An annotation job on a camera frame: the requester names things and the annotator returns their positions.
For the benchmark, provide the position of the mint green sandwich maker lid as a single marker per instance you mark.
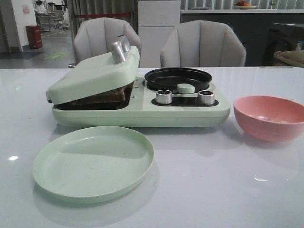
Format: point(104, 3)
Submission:
point(97, 75)

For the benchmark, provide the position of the pink bowl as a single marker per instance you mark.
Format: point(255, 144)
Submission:
point(269, 118)

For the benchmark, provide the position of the mint green breakfast maker base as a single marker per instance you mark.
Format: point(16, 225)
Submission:
point(141, 112)

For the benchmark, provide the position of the left silver control knob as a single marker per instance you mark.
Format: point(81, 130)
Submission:
point(163, 97)

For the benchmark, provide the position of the silver control knob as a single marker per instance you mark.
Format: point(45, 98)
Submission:
point(205, 97)
point(163, 97)

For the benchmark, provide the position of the black round frying pan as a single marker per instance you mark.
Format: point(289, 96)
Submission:
point(169, 77)

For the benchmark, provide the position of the right silver control knob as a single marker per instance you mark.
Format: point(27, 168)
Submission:
point(205, 97)

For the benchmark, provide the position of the mint green plate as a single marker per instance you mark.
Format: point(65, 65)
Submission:
point(94, 164)

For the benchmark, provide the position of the right grey upholstered chair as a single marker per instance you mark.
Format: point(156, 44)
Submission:
point(202, 43)

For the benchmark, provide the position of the grey upholstered chair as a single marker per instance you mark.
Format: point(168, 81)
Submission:
point(202, 43)
point(95, 37)

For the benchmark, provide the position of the white refrigerator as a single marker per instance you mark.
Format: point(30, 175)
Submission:
point(156, 18)

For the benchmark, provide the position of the left grey upholstered chair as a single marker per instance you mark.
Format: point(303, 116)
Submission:
point(95, 37)

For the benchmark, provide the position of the red barrier belt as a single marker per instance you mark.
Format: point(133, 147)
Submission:
point(110, 15)

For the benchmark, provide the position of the dark grey counter cabinet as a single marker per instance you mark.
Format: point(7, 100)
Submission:
point(250, 25)

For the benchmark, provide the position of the fruit plate on counter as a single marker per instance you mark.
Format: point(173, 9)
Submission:
point(243, 5)

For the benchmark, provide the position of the red trash bin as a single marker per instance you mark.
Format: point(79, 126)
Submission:
point(34, 36)

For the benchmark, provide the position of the dark washing machine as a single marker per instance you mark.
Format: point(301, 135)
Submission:
point(282, 37)

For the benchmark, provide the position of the beige sofa cushion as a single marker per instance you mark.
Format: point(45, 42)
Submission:
point(292, 58)

